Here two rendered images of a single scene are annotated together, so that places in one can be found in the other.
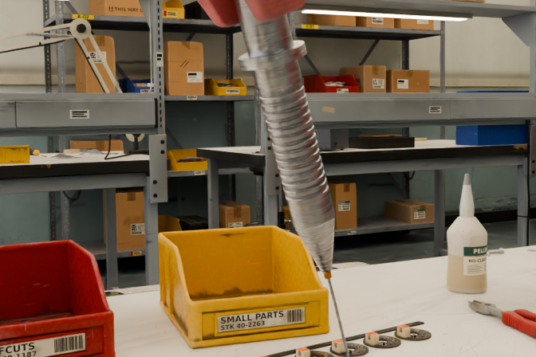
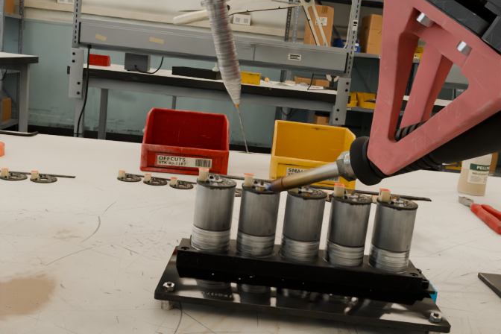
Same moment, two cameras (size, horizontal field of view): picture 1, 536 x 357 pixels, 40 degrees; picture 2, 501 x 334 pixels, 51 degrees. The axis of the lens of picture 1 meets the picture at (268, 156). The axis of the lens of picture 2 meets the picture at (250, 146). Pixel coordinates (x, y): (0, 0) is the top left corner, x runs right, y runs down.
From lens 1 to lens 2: 0.15 m
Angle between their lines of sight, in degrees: 21
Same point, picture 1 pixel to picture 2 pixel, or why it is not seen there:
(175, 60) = (375, 29)
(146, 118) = (338, 65)
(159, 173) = (341, 104)
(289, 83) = (218, 13)
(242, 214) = not seen: hidden behind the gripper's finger
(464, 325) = (443, 206)
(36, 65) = (280, 22)
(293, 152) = (219, 45)
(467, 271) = (470, 179)
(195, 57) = not seen: hidden behind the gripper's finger
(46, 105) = (274, 48)
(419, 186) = not seen: outside the picture
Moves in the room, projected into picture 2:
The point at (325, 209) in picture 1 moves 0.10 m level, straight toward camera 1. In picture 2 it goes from (232, 73) to (110, 68)
